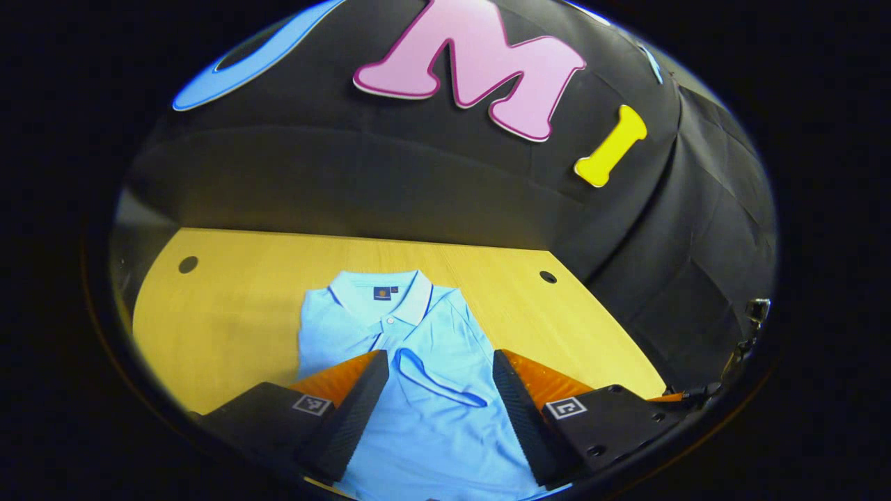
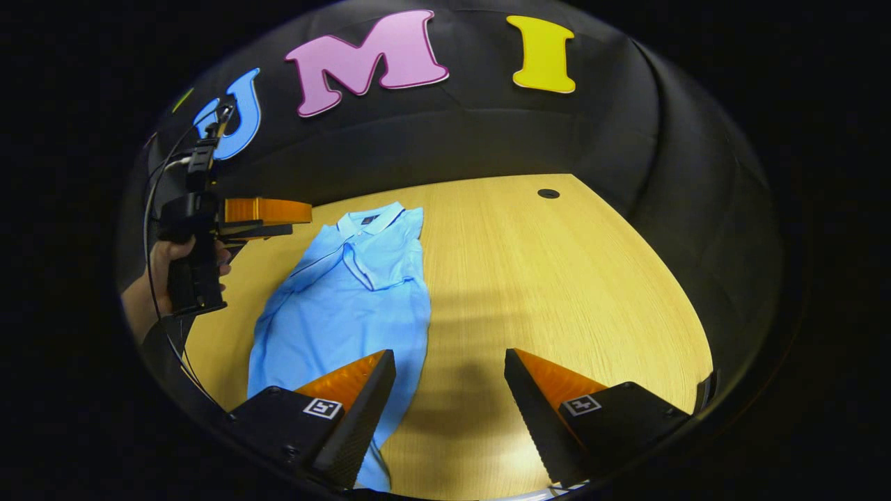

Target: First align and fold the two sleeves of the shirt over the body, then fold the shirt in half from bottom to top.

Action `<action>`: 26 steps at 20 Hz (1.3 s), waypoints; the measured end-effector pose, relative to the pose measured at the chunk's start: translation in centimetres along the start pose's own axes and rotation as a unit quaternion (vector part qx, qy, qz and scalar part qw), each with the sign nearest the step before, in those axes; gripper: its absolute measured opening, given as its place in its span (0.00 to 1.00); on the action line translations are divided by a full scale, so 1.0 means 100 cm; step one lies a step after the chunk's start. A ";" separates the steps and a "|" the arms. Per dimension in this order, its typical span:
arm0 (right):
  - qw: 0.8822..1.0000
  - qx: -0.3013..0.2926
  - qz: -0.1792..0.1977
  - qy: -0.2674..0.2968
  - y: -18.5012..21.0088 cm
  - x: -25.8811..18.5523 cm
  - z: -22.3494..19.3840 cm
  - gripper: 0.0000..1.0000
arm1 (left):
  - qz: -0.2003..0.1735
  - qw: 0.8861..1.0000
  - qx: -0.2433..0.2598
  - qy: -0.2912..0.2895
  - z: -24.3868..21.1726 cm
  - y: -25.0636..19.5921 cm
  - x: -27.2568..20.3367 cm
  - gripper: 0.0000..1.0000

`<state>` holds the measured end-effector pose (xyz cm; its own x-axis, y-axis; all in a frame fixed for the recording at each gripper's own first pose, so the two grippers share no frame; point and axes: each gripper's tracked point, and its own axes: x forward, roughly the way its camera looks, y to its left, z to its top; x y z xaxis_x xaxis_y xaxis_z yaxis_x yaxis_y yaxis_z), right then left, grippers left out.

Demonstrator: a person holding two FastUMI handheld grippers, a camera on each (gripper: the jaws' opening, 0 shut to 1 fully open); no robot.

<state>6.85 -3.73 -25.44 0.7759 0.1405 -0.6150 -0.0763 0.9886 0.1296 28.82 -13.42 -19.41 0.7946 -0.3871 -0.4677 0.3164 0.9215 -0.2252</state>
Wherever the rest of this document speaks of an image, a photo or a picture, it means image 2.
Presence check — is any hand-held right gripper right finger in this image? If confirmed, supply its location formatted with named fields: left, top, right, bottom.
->
left=504, top=348, right=693, bottom=488

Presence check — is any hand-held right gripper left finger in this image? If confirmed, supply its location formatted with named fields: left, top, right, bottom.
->
left=226, top=349, right=397, bottom=491

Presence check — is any light blue T-shirt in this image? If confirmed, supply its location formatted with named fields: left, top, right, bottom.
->
left=247, top=202, right=432, bottom=491

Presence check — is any black backdrop cloth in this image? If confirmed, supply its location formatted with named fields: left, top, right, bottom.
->
left=115, top=0, right=787, bottom=418

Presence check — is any thin black cable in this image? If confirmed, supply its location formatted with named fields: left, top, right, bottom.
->
left=142, top=104, right=225, bottom=411

